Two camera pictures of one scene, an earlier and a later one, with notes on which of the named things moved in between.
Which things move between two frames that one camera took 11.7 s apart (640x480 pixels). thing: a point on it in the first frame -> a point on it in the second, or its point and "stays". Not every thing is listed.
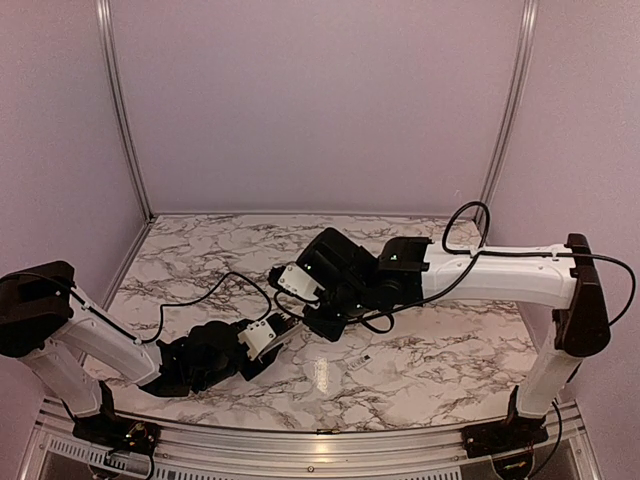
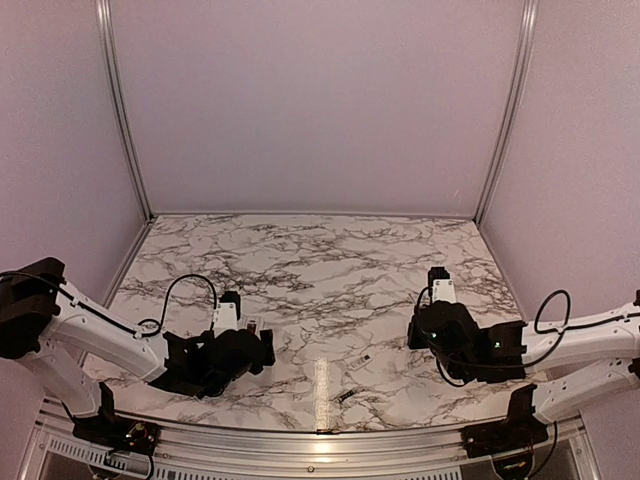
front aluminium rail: [440, 454] stays
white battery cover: [359, 363] stays
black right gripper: [331, 330] -> [416, 339]
